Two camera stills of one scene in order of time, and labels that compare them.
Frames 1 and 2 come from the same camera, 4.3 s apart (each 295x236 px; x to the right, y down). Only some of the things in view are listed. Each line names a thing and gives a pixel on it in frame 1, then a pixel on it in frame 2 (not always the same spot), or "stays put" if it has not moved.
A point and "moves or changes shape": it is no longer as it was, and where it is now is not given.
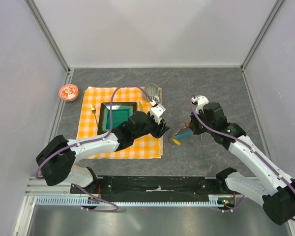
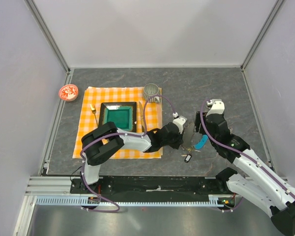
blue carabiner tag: (186, 134) to (201, 143)
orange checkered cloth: (90, 97) stays put
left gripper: (160, 129) to (179, 142)
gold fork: (93, 110) stays put
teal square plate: (121, 111) stays put
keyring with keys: (185, 125) moves or changes shape
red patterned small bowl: (68, 92) stays put
